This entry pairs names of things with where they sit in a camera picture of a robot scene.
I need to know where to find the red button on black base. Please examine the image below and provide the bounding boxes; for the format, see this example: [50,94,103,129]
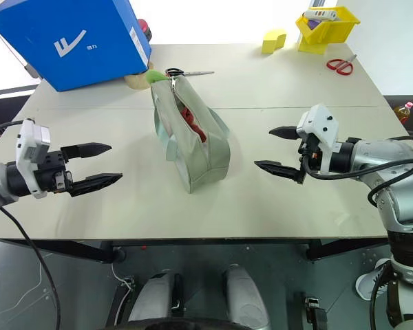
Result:
[138,19,153,44]

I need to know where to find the grey-green fabric bag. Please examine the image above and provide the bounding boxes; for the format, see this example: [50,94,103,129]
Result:
[150,70,232,195]

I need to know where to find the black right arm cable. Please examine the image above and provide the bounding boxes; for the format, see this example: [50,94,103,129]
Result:
[301,135,413,208]

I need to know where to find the black-handled scissors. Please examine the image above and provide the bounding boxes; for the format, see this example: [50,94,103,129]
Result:
[165,67,215,78]

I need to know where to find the beige round object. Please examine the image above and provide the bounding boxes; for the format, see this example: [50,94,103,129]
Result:
[124,61,156,91]

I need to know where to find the red cloth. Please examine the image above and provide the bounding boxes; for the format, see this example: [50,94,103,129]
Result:
[179,107,207,142]

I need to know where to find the white mesh shoe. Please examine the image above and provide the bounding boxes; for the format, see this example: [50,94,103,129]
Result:
[356,259,395,302]

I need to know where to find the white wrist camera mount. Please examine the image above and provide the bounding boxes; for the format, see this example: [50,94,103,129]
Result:
[295,104,341,173]
[15,118,52,199]

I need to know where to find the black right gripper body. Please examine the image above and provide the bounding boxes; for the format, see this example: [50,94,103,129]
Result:
[295,133,324,185]

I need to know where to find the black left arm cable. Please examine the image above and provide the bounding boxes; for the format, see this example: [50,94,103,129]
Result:
[0,119,62,330]

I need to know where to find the black table frame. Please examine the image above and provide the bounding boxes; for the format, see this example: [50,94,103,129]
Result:
[0,236,393,264]

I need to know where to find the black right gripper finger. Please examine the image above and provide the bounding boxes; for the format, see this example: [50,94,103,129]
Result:
[268,126,299,140]
[254,159,301,180]

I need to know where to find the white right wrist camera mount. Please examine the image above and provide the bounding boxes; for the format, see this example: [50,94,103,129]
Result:
[295,104,341,173]

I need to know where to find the green zipper pull tab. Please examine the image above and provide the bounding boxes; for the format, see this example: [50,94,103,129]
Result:
[144,69,169,85]

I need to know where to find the black floor bracket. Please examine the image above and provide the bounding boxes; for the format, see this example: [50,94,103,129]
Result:
[106,277,135,325]
[304,297,328,326]

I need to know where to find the black seat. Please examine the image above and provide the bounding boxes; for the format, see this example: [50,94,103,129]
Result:
[0,98,32,151]

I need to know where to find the thin white wire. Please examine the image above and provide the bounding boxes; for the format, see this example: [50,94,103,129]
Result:
[110,263,136,290]

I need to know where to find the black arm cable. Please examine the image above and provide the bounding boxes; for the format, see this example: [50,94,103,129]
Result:
[0,119,62,330]
[301,135,413,208]

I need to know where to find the yellow bottle with pink cap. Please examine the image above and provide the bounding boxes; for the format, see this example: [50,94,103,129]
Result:
[394,100,413,125]

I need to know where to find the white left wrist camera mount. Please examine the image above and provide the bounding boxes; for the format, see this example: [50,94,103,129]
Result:
[15,118,52,199]

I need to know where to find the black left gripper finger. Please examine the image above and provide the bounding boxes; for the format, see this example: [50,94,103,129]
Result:
[68,173,124,198]
[60,142,113,162]

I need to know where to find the yellow plastic bin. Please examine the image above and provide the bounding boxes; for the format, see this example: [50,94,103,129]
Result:
[295,5,361,55]

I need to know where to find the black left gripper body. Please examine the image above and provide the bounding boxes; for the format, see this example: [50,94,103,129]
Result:
[36,150,75,197]

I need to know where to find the white power strip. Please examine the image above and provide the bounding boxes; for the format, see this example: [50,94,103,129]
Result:
[303,8,339,21]

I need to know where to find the yellow foam block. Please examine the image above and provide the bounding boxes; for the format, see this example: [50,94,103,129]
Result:
[261,29,287,55]

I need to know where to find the grey rounded robot leg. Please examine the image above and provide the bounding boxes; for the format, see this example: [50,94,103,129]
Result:
[127,271,184,324]
[223,263,270,324]

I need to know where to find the red-handled scissors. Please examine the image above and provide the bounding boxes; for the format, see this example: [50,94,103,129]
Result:
[326,54,358,76]

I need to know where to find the large blue cardboard box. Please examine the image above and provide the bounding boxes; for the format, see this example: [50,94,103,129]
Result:
[0,0,152,93]

